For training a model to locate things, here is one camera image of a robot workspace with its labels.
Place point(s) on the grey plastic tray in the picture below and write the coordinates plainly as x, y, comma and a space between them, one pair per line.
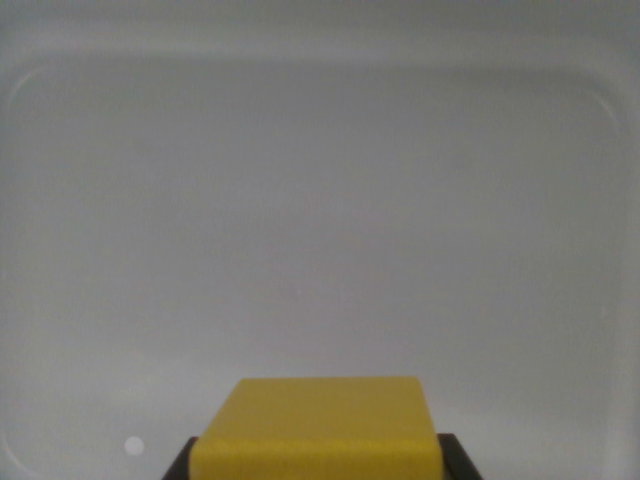
300, 200

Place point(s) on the yellow cube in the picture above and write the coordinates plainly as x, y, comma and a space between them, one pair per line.
320, 430

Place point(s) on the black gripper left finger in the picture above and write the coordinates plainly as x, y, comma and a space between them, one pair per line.
179, 462

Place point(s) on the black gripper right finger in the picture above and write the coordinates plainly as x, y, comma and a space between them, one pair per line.
459, 460

